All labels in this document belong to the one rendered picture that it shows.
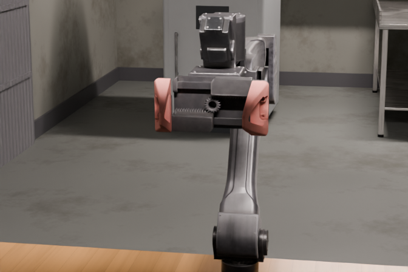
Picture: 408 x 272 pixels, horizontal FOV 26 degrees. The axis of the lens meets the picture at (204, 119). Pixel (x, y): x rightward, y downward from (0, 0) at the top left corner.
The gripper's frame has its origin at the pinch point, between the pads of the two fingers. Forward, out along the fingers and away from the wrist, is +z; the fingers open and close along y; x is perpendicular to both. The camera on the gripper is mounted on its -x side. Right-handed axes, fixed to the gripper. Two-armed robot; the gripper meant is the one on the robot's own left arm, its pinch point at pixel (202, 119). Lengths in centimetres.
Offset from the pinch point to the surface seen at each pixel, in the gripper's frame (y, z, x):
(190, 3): -87, -473, 42
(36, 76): -187, -450, 89
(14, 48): -182, -402, 62
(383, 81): 40, -481, 91
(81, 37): -187, -552, 78
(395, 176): 45, -389, 128
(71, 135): -165, -453, 129
